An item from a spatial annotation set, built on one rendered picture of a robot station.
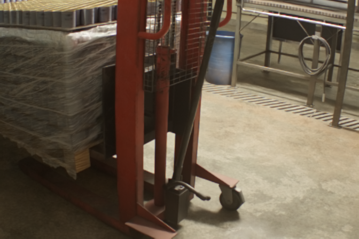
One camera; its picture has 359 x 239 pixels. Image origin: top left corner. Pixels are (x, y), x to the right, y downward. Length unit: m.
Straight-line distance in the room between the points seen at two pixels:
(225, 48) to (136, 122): 3.13
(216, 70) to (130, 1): 3.29
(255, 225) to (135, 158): 0.88
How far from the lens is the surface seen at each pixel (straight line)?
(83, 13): 1.84
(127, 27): 1.73
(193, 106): 1.93
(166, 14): 1.59
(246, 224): 2.38
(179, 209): 2.20
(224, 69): 4.89
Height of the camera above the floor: 1.40
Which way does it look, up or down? 18 degrees down
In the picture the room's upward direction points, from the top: 3 degrees clockwise
